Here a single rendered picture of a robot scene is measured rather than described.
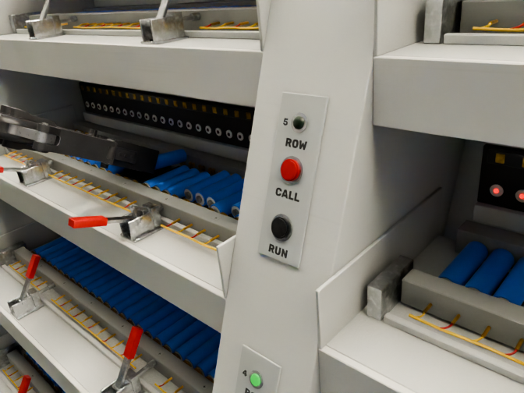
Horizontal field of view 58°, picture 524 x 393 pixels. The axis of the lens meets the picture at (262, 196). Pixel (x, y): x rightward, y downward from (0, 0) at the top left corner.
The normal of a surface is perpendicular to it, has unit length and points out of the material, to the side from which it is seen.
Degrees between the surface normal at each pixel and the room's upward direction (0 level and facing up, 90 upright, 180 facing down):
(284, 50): 90
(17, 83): 90
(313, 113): 90
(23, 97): 90
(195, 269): 21
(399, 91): 111
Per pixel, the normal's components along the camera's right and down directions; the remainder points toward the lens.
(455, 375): -0.09, -0.90
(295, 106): -0.66, 0.03
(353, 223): 0.73, 0.23
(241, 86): -0.67, 0.37
